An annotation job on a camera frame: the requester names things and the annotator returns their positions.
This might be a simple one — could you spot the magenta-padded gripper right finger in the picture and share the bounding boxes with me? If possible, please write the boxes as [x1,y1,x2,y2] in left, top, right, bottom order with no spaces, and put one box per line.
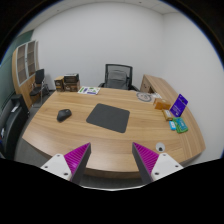
[132,142,184,185]

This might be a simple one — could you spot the wooden shelf cabinet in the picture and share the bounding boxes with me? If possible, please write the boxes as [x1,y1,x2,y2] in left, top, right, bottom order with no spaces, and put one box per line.
[11,39,41,109]

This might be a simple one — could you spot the green box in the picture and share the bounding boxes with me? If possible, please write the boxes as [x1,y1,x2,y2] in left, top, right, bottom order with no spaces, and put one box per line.
[173,117,189,134]

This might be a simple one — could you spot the orange box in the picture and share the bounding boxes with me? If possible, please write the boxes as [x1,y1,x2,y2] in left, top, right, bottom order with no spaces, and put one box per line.
[153,98,172,111]

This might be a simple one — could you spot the dark grey mouse pad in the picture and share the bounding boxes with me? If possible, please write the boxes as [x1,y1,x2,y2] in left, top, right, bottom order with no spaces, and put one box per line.
[85,103,131,134]

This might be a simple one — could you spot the white printed sheet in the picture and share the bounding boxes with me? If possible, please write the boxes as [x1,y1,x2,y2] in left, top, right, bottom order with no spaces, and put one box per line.
[77,86,101,96]

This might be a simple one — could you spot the black computer mouse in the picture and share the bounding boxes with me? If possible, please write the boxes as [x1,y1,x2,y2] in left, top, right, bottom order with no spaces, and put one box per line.
[56,108,73,123]

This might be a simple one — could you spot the black cardboard box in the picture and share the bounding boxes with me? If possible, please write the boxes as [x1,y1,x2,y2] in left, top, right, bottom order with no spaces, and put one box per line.
[63,73,80,85]

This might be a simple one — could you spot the yellow box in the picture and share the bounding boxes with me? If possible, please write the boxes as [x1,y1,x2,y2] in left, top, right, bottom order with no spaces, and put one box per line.
[162,109,174,122]

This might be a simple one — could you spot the purple card box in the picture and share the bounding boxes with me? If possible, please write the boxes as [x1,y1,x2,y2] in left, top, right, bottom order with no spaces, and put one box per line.
[169,93,189,118]

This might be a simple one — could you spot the black mesh office chair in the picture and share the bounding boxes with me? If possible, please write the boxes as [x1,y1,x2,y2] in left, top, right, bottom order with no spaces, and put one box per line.
[98,63,139,92]

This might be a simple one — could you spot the black visitor chair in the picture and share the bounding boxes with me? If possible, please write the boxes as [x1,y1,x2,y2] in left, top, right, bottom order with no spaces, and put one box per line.
[29,68,51,108]

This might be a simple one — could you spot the wooden side desk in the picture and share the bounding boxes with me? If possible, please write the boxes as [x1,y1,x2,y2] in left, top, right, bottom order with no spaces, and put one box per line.
[139,73,179,104]

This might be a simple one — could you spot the black leather armchair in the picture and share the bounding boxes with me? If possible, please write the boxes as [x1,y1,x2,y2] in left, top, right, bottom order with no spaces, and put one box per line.
[0,93,30,160]

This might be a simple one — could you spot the wide brown cardboard box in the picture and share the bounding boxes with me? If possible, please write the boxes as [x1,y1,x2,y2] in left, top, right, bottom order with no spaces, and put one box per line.
[63,82,81,93]

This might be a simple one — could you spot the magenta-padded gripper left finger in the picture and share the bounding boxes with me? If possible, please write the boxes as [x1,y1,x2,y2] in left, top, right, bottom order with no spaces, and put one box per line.
[40,142,92,185]

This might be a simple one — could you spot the round white disc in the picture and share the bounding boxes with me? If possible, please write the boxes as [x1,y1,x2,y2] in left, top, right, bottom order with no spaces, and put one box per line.
[136,92,155,103]

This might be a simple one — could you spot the white round cable grommet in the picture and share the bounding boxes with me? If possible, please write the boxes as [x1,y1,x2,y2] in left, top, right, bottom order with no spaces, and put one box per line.
[155,141,166,153]

